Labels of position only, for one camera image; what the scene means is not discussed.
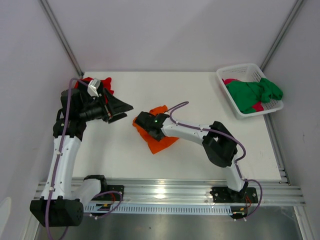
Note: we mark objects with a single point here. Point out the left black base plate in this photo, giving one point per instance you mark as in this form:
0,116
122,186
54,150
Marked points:
111,193

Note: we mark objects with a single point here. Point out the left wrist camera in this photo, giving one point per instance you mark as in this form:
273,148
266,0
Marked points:
93,87

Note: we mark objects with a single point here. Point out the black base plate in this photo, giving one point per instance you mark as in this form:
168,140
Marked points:
111,193
223,194

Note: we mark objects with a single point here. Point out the red folded t shirt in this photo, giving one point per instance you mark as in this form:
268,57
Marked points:
107,84

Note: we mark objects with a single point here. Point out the white slotted cable duct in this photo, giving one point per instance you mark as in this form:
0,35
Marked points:
173,209

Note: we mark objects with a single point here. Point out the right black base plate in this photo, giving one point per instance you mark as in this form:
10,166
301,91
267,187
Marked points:
223,194

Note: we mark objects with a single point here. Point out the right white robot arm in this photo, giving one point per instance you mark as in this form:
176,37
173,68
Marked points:
222,149

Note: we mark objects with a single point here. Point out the orange t shirt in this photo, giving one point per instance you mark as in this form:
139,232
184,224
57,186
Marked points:
154,145

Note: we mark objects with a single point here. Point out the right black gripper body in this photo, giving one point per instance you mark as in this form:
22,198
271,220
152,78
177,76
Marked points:
141,120

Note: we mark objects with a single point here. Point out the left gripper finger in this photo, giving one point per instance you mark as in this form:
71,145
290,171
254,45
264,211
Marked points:
117,117
116,106

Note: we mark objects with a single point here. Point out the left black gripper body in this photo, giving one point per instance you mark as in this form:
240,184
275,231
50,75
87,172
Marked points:
95,110

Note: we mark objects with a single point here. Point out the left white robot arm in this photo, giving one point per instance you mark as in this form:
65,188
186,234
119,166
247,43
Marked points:
58,205

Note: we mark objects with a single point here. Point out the green t shirt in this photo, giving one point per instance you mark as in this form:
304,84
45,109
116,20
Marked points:
270,91

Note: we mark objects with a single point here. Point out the pink t shirt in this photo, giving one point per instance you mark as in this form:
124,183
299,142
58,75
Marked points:
246,95

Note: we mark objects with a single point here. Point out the white plastic basket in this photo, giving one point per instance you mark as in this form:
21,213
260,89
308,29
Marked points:
246,72

